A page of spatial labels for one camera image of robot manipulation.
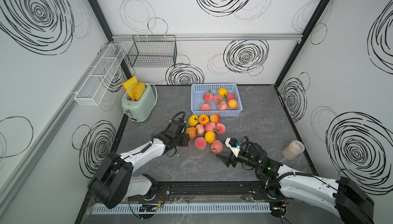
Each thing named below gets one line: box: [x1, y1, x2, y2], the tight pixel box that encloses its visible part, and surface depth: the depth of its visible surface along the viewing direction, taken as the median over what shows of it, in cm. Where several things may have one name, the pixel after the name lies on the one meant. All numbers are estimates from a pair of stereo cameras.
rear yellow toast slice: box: [121, 75, 139, 100], surface depth 93 cm
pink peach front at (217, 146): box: [210, 139, 224, 154], surface depth 86 cm
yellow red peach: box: [198, 114, 210, 126], surface depth 96 cm
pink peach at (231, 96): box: [227, 93, 236, 101], surface depth 110 cm
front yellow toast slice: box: [134, 81, 146, 101], surface depth 93 cm
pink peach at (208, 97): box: [203, 92, 214, 103], surface depth 109 cm
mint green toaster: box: [121, 84, 157, 123], surface depth 93 cm
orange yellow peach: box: [227, 98, 238, 110], surface depth 105 cm
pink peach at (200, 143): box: [194, 136, 208, 150], surface depth 86 cm
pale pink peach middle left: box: [195, 123, 206, 136], surface depth 93 cm
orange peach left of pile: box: [185, 126, 197, 139], surface depth 92 cm
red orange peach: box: [217, 100, 228, 111], surface depth 104 cm
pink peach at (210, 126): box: [204, 121, 216, 132], surface depth 93 cm
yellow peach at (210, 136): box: [204, 130, 217, 144], surface depth 89 cm
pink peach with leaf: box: [215, 122, 226, 135], surface depth 93 cm
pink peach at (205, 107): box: [200, 102, 211, 111], surface depth 104 cm
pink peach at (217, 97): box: [213, 94, 223, 104], surface depth 108 cm
